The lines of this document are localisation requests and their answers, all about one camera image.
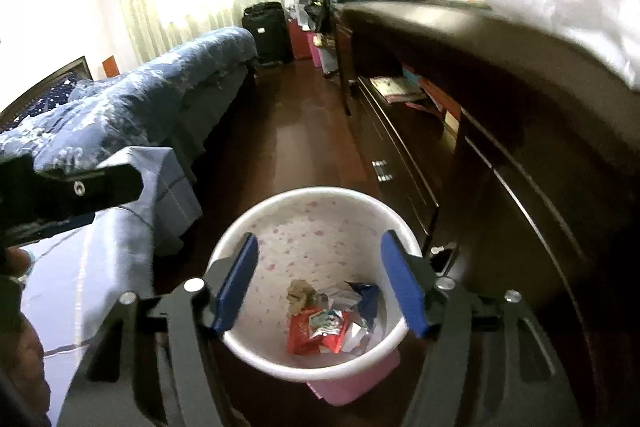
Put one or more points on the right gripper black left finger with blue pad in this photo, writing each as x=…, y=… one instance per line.
x=150, y=362

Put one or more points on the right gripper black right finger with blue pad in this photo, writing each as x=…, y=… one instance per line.
x=488, y=363

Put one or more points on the white pink trash bin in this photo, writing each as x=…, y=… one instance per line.
x=327, y=237

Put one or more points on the person's left hand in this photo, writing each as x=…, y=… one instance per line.
x=25, y=393

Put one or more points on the blue checked tablecloth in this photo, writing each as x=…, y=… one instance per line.
x=78, y=275

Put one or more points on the dark wooden headboard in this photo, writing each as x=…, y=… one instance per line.
x=47, y=94

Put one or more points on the blue snack wrapper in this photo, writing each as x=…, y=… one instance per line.
x=367, y=306

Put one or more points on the crumpled white paper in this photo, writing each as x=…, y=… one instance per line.
x=360, y=336

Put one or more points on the red snack wrapper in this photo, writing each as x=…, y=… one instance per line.
x=315, y=331

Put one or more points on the crumpled beige tissue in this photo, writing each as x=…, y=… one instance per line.
x=300, y=296

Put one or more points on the blue patterned duvet bed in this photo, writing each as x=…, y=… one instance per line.
x=140, y=108

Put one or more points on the dark wooden cabinet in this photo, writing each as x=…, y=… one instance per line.
x=517, y=166

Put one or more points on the black suitcase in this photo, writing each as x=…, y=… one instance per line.
x=268, y=25

